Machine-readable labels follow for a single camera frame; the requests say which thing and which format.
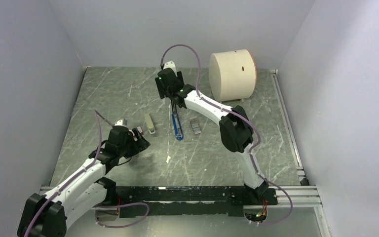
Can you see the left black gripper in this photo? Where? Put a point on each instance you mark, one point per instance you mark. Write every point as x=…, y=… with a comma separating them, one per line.
x=140, y=144

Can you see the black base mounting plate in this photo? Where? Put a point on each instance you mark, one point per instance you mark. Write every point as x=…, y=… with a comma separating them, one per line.
x=186, y=200

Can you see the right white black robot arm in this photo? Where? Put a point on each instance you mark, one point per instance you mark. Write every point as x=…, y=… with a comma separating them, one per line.
x=236, y=130

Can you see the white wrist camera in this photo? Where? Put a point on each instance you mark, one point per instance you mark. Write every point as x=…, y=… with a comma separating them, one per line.
x=121, y=122
x=171, y=65

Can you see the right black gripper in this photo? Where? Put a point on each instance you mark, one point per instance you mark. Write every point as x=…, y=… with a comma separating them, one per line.
x=162, y=91

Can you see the red white staple box sleeve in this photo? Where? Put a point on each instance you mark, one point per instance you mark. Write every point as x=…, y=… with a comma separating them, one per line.
x=139, y=129

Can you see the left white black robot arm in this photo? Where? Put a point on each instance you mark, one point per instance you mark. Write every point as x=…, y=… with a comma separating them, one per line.
x=51, y=214

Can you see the beige white small stapler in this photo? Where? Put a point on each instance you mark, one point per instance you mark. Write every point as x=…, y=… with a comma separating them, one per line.
x=149, y=123

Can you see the cream cylindrical drum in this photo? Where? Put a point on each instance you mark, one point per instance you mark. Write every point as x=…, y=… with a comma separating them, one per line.
x=232, y=75

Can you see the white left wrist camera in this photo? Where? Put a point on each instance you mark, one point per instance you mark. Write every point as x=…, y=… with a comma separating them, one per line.
x=121, y=122

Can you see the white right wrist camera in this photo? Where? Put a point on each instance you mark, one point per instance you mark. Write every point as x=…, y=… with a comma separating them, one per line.
x=171, y=65

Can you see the aluminium rail frame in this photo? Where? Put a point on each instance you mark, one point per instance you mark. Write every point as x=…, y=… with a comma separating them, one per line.
x=289, y=197

